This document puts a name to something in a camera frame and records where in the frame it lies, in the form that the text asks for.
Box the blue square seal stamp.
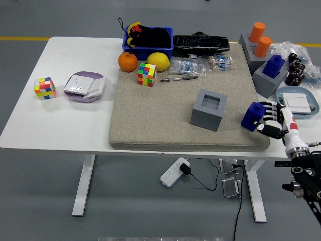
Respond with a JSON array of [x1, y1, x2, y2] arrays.
[[240, 101, 267, 132], [264, 54, 286, 78]]

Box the blue plastic bin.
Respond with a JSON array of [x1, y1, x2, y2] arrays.
[[121, 26, 174, 62]]

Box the white table leg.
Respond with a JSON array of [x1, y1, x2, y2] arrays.
[[244, 159, 268, 223], [72, 154, 96, 217]]

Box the yellow red plastic tool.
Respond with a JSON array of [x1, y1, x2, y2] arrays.
[[126, 22, 143, 50]]

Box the grey-brown fabric mat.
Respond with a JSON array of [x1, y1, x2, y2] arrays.
[[108, 42, 271, 153]]

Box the black plug adapter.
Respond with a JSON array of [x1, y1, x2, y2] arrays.
[[180, 163, 193, 176]]

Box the yellow lemon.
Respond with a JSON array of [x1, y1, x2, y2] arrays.
[[146, 52, 171, 72]]

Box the black adapter cable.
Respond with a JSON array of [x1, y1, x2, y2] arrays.
[[189, 158, 220, 191]]

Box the white switch panel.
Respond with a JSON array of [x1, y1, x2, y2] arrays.
[[84, 77, 106, 99], [282, 92, 311, 114]]

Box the black wrapped long object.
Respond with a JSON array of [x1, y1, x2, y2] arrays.
[[172, 31, 231, 58]]

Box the clear bag blue resistors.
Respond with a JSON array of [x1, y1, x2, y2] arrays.
[[168, 56, 208, 77]]

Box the grey holder block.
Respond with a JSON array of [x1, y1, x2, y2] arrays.
[[244, 45, 273, 76], [190, 88, 228, 132], [238, 33, 259, 55], [252, 61, 288, 99]]

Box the metal bracket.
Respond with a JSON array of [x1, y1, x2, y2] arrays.
[[219, 158, 239, 175], [222, 176, 243, 199]]

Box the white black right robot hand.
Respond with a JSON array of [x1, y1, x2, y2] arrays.
[[253, 101, 308, 153]]

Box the clear plastic bags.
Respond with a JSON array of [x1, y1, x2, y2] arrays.
[[270, 41, 321, 88]]

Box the white wall socket panel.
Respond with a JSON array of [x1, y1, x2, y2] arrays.
[[63, 75, 95, 95]]

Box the clear bag brown resistors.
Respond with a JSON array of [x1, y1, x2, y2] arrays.
[[204, 54, 235, 72]]

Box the white power strip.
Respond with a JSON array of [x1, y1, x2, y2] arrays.
[[160, 157, 190, 188]]

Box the orange cylinder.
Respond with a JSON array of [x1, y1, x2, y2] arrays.
[[248, 22, 266, 43], [253, 36, 273, 58]]

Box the black cloth pouch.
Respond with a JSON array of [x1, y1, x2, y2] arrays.
[[130, 24, 172, 48]]

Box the light blue plastic tray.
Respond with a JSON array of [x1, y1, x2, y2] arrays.
[[275, 86, 320, 119]]

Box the colourful puzzle cube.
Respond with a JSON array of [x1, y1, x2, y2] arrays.
[[137, 62, 157, 88], [34, 76, 57, 101]]

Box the purple plastic tray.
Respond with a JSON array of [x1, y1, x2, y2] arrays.
[[63, 71, 106, 103]]

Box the black power cable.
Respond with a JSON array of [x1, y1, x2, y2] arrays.
[[232, 163, 245, 241]]

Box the black lanyard cord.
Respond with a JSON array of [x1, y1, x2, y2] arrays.
[[117, 17, 133, 55]]

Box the orange mandarin fruit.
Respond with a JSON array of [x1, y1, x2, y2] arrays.
[[118, 52, 138, 73]]

